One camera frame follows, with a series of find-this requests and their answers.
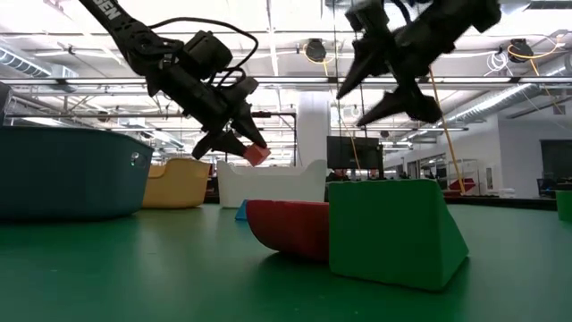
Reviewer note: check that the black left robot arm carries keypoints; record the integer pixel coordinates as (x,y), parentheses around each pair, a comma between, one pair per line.
(129,36)

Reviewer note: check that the white building column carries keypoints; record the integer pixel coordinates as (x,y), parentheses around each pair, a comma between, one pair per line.
(313,134)

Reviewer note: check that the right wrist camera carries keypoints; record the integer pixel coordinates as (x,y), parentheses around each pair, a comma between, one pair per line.
(368,18)

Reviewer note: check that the green wedge block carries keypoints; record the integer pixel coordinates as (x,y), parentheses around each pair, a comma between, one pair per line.
(389,232)

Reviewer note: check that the black gantry frame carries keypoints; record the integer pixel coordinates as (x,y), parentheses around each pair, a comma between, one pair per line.
(281,114)

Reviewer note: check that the white plastic bin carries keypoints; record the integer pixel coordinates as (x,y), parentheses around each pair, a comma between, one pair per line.
(272,188)

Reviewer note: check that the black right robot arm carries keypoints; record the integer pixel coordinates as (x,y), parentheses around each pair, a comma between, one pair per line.
(469,13)

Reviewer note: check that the black monitor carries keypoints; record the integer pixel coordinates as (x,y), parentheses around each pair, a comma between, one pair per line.
(353,152)

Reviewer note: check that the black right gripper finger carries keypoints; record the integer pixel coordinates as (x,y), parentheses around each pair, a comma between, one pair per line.
(373,56)
(411,103)

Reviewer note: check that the pink half-round block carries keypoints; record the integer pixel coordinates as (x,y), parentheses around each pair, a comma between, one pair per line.
(290,228)

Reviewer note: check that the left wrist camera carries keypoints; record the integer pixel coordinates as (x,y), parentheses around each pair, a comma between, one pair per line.
(205,51)

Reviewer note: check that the green cylinder block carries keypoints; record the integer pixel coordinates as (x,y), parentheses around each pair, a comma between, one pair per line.
(565,205)

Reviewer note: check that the pink cube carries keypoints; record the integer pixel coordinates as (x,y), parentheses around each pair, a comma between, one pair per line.
(258,155)

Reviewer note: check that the blue block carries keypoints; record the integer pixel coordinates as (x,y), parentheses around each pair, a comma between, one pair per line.
(242,214)

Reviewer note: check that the teal plastic bin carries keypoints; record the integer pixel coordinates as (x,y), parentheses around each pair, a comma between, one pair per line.
(67,174)

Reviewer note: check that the silver ventilation duct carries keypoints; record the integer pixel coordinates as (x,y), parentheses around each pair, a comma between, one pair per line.
(491,105)

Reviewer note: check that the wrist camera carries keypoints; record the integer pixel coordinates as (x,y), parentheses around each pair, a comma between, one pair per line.
(205,51)
(368,18)

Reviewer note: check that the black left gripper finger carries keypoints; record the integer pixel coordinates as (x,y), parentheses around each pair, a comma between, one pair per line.
(248,127)
(221,142)

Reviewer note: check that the orange plastic bin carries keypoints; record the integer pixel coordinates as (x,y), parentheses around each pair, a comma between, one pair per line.
(179,185)

